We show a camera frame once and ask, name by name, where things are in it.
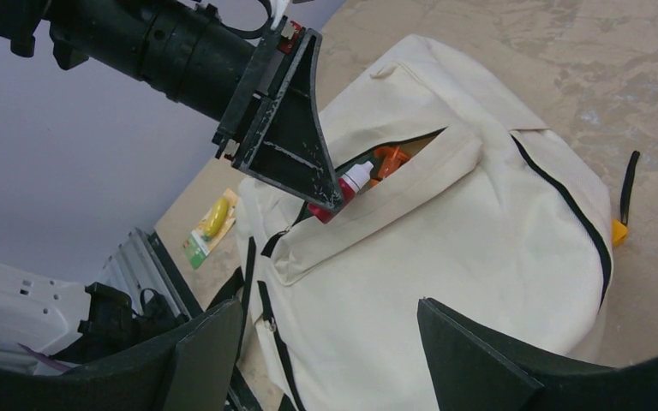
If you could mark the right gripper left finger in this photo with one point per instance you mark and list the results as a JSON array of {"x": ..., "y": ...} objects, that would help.
[{"x": 188, "y": 368}]

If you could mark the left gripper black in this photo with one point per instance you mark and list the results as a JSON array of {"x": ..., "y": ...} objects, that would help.
[{"x": 271, "y": 129}]

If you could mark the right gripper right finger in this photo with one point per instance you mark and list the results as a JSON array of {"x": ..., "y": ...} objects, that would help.
[{"x": 474, "y": 367}]

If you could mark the red white glue stick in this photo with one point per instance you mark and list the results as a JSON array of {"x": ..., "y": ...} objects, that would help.
[{"x": 351, "y": 183}]

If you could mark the banana toy card pack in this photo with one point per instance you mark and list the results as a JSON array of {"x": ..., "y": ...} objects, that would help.
[{"x": 211, "y": 229}]

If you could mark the orange small clip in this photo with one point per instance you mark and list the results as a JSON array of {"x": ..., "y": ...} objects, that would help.
[{"x": 388, "y": 159}]

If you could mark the beige backpack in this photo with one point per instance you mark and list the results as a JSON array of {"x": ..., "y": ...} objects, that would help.
[{"x": 495, "y": 216}]

